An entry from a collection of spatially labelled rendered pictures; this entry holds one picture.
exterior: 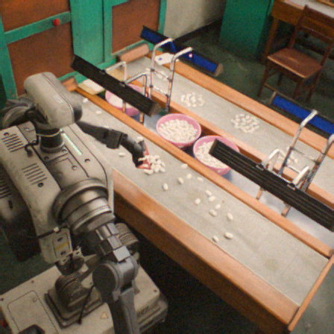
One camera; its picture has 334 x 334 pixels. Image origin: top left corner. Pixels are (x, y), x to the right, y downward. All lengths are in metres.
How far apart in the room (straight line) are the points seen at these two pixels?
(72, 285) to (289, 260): 0.98
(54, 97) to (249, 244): 1.19
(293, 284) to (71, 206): 1.12
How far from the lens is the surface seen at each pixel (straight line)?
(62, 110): 0.93
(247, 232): 1.86
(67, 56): 2.44
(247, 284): 1.69
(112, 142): 1.66
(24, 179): 1.04
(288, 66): 3.80
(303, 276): 1.83
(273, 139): 2.40
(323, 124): 2.06
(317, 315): 2.66
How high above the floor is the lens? 2.20
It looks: 45 degrees down
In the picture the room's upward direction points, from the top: 8 degrees clockwise
